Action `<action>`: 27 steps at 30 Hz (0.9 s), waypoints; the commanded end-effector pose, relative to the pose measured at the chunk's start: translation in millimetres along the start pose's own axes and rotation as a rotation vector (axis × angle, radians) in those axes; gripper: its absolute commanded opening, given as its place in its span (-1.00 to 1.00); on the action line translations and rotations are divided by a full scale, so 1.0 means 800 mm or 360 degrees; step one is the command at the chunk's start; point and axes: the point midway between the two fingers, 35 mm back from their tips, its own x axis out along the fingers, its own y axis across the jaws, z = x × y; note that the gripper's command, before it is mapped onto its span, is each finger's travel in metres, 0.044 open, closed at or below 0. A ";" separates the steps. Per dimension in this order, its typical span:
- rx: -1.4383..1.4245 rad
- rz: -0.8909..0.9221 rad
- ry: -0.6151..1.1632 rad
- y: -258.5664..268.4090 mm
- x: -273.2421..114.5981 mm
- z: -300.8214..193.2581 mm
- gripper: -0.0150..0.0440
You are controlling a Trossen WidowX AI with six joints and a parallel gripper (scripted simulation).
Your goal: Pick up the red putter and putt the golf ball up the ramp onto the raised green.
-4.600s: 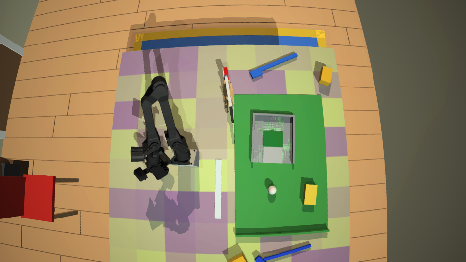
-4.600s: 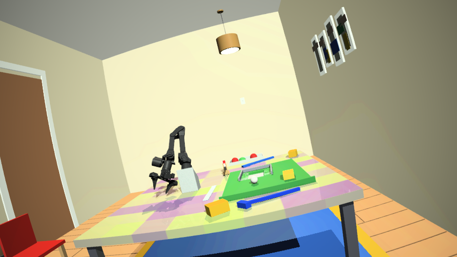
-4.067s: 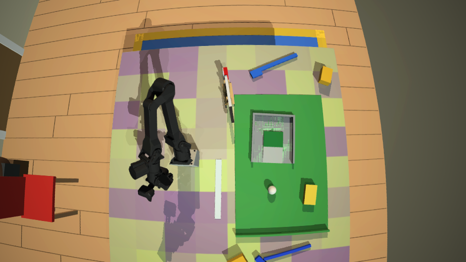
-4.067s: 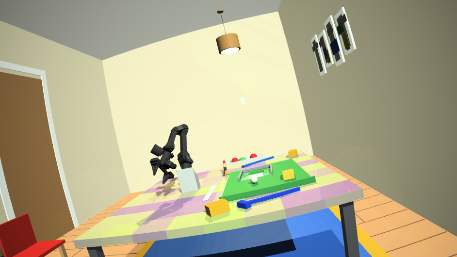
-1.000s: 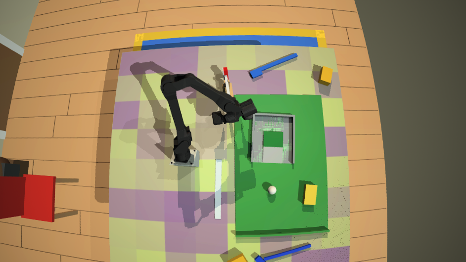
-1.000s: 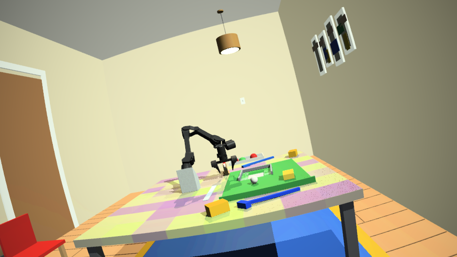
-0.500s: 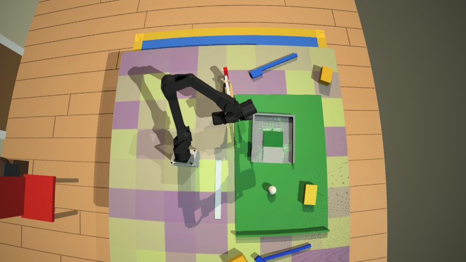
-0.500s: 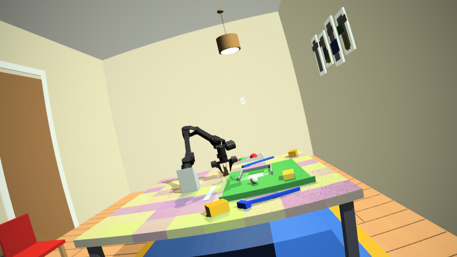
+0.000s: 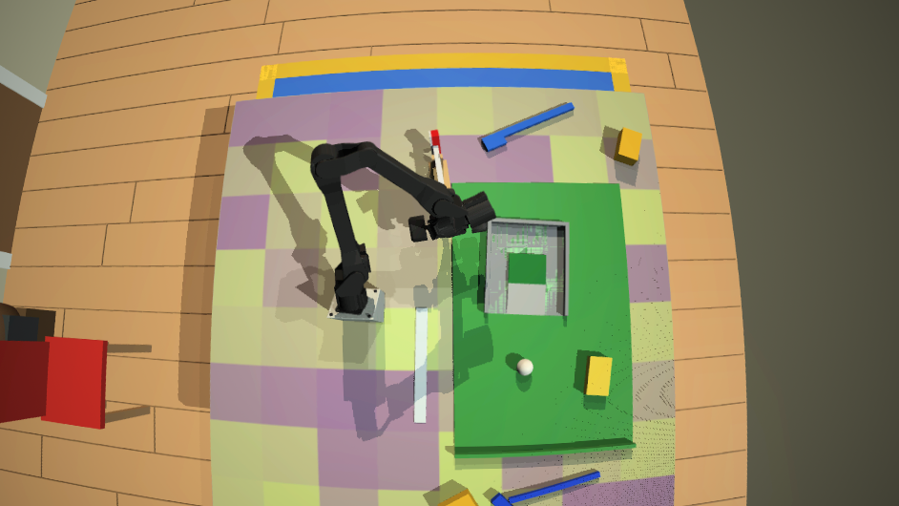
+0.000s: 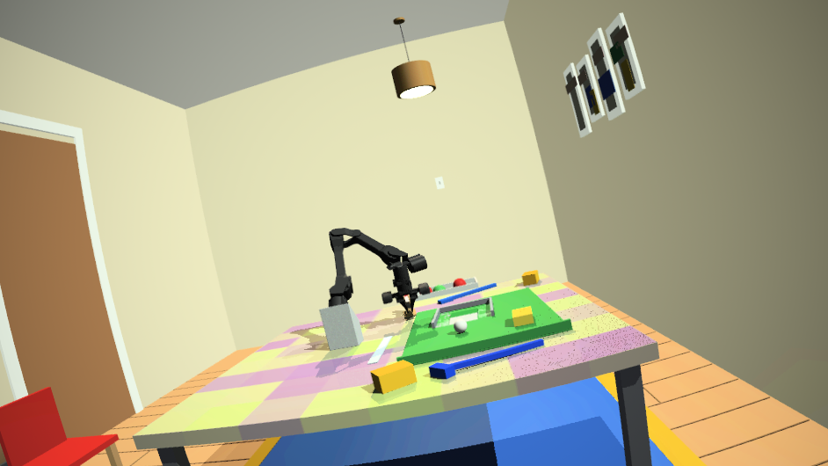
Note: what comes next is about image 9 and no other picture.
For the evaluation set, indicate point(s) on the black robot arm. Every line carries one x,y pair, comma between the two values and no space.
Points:
330,162

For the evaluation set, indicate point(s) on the green flat mat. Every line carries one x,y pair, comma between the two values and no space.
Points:
495,408

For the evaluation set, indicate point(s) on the white flat bar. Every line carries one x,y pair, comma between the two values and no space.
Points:
421,365

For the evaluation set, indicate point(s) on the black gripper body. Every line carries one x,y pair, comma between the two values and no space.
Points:
418,229

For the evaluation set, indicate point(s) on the yellow rectangular block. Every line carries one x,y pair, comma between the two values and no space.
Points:
598,375
628,146
462,499

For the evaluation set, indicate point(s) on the white golf ball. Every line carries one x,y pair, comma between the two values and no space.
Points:
524,367

